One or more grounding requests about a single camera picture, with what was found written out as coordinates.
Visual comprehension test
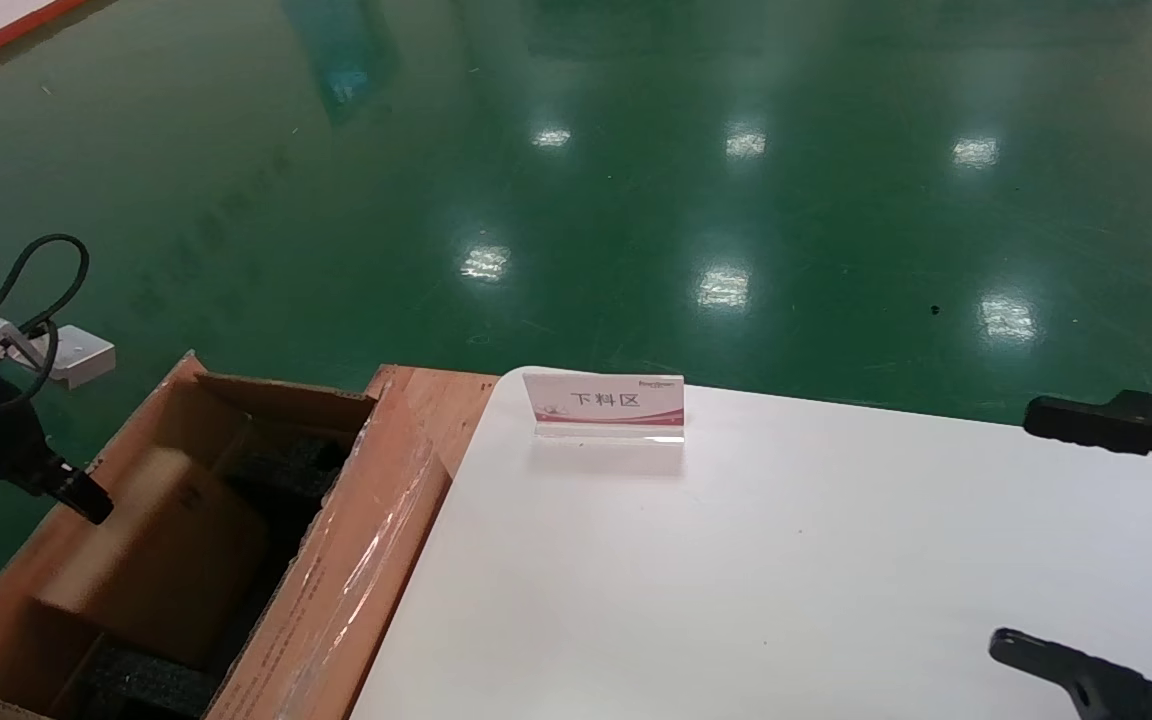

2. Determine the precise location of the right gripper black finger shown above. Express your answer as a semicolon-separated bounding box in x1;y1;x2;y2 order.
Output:
988;630;1152;720
1022;390;1152;498

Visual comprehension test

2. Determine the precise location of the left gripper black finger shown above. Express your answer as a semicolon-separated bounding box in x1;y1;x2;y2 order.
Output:
36;457;115;526

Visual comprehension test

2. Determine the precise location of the small cardboard box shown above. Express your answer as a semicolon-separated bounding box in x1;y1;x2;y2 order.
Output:
33;445;269;669

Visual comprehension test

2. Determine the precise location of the large open cardboard box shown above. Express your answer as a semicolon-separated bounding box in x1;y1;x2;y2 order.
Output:
0;350;453;720

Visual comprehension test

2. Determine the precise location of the black foam block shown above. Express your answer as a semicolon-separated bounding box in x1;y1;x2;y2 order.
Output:
231;425;352;506
76;640;224;719

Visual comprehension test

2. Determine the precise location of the brown wooden board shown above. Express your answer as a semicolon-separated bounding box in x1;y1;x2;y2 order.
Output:
366;364;499;481

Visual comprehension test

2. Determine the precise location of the acrylic sign with red stripe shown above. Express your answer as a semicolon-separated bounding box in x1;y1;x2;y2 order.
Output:
523;372;687;445

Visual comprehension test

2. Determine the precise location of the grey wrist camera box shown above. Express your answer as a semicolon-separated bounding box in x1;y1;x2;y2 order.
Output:
46;325;118;390

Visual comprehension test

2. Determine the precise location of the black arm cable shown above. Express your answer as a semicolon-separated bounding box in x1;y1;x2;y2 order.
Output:
0;234;92;413

